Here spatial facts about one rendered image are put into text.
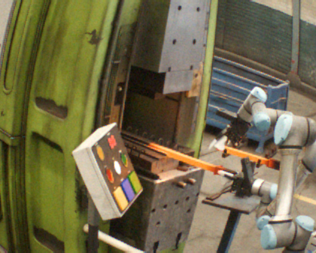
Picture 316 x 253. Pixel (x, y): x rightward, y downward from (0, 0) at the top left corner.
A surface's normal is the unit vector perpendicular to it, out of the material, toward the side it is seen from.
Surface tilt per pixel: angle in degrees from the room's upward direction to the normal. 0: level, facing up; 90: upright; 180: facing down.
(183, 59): 90
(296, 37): 90
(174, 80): 90
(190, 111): 90
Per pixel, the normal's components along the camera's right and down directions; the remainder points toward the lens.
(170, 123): -0.61, 0.13
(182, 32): 0.78, 0.29
